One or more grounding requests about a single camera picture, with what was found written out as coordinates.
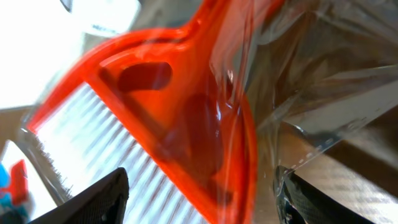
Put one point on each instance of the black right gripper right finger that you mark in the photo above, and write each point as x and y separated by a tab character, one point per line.
297	201

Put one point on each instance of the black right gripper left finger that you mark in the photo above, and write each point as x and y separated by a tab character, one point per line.
103	202

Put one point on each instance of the red dustpan brush package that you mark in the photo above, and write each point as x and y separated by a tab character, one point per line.
200	101

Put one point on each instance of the white barcode scanner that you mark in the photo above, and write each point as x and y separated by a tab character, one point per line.
106	18

